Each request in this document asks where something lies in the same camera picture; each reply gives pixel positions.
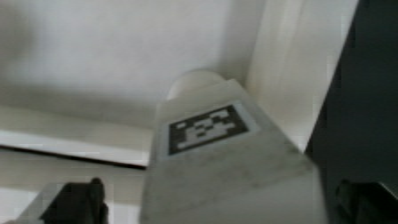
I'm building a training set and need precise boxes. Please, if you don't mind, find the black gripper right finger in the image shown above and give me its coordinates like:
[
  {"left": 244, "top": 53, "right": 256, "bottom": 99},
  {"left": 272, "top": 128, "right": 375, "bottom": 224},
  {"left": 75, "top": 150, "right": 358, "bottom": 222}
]
[{"left": 336, "top": 180, "right": 398, "bottom": 224}]

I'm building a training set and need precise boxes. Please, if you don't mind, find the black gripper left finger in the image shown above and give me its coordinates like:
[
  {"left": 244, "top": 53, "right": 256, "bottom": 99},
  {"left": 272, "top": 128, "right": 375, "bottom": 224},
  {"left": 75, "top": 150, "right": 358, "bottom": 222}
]
[{"left": 40, "top": 178, "right": 109, "bottom": 224}]

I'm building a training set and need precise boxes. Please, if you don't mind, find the white leg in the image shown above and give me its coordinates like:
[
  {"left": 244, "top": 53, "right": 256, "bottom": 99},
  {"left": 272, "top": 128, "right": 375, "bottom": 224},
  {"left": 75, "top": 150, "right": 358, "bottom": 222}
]
[{"left": 139, "top": 70, "right": 329, "bottom": 224}]

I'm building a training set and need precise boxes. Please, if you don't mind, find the white square tabletop part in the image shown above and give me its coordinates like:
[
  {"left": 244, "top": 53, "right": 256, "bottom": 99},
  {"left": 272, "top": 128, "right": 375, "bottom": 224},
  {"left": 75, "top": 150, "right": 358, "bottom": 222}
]
[{"left": 0, "top": 0, "right": 360, "bottom": 224}]

